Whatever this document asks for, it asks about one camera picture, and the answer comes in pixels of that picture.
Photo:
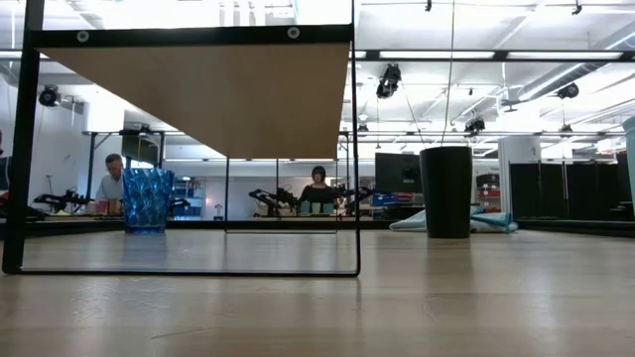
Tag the dark partition panels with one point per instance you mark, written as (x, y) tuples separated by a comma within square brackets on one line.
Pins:
[(570, 191)]

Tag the black computer monitor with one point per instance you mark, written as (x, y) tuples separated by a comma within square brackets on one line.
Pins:
[(397, 173)]

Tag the black background robot arm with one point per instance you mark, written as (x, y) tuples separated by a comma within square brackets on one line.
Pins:
[(62, 200), (179, 204), (272, 198), (353, 194)]

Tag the light blue cleaning cloth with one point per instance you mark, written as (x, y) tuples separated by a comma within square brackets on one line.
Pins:
[(408, 224)]

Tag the blue storage bins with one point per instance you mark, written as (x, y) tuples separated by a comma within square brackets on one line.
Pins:
[(392, 199)]

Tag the black frame wooden shelf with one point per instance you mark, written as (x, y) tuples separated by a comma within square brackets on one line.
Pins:
[(223, 99)]

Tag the black background stand frame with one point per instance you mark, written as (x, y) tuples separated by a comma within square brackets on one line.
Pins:
[(141, 146)]

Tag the black overhead frame bar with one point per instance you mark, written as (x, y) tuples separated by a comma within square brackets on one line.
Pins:
[(496, 55)]

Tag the black metal table frame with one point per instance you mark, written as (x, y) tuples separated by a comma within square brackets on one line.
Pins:
[(570, 225)]

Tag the tall black tumbler cup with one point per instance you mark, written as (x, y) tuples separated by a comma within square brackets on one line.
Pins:
[(446, 193)]

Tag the black hanging ceiling camera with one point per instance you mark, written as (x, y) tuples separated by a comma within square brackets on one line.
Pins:
[(48, 96), (568, 90), (474, 126), (388, 82)]

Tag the blue faceted glass cup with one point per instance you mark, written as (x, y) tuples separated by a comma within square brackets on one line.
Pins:
[(148, 198)]

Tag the person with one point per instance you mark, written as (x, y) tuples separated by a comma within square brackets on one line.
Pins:
[(110, 187), (317, 194)]

